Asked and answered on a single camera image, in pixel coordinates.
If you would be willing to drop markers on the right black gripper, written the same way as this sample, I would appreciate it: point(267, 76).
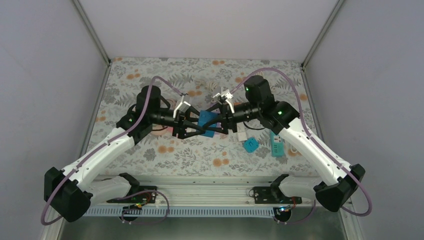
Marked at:
point(227, 114)

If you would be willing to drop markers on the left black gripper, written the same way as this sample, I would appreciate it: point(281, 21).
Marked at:
point(180, 126)

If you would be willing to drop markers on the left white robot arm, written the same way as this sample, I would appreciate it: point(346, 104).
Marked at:
point(127, 133)

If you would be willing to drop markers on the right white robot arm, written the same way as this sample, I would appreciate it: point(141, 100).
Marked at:
point(337, 179)

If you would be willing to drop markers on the white square plug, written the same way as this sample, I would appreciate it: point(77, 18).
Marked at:
point(241, 136)

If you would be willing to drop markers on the cyan cube socket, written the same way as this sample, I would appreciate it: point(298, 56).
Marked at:
point(251, 145)

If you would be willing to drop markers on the teal power strip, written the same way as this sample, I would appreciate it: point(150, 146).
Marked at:
point(277, 145)

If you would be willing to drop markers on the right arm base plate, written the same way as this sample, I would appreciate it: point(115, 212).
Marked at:
point(269, 195)

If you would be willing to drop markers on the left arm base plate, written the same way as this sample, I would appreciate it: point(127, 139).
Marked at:
point(140, 198)

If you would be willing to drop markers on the aluminium rail frame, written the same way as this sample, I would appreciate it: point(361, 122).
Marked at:
point(202, 195)

